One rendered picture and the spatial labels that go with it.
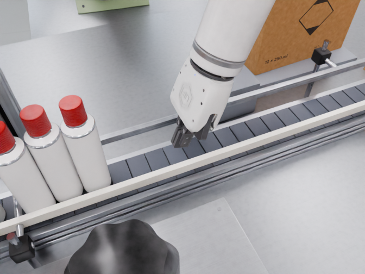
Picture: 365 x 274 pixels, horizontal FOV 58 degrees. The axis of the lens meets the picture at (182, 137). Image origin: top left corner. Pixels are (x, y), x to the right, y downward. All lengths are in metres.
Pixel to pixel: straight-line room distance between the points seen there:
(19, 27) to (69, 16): 1.84
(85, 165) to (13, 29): 2.57
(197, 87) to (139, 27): 0.66
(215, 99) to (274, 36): 0.40
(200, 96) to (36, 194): 0.30
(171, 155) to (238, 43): 0.29
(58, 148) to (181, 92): 0.21
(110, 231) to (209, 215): 0.36
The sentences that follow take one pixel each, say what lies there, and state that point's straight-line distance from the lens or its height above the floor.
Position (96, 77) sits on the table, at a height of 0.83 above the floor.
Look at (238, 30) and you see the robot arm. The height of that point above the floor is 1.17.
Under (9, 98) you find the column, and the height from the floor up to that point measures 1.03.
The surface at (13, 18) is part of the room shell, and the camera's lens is 3.24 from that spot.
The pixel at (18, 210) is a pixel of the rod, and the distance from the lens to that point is 0.62.
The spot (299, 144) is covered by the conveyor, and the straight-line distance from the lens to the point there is 0.74.
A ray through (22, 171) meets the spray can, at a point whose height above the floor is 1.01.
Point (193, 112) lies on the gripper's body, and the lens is 0.52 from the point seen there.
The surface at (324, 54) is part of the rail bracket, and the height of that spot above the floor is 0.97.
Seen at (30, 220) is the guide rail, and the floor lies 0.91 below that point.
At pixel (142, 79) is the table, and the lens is 0.92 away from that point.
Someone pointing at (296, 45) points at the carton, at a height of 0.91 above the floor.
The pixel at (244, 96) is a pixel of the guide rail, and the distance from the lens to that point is 0.67.
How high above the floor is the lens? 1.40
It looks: 48 degrees down
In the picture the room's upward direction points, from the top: straight up
